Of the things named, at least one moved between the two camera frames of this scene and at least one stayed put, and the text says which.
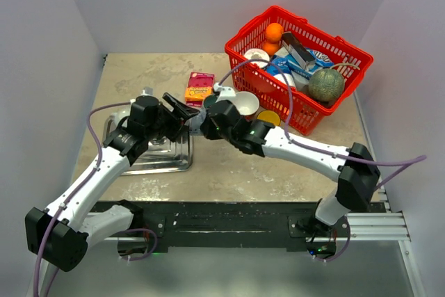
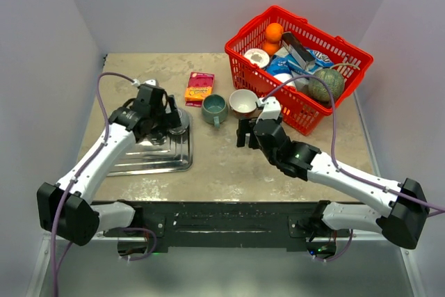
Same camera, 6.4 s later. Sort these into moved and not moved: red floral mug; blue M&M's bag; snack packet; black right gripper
Moved: black right gripper
Not moved: red floral mug; blue M&M's bag; snack packet
